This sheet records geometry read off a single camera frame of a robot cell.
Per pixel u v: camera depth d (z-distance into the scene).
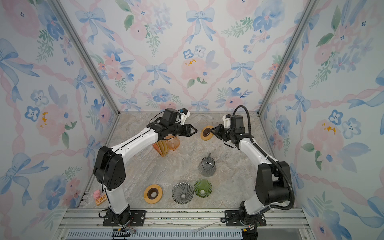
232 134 0.69
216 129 0.84
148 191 0.80
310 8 0.69
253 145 0.57
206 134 0.90
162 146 0.92
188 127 0.75
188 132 0.75
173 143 0.95
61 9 0.70
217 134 0.77
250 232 0.72
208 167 0.92
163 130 0.64
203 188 0.83
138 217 0.75
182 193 0.80
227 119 0.82
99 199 0.79
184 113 0.78
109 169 0.51
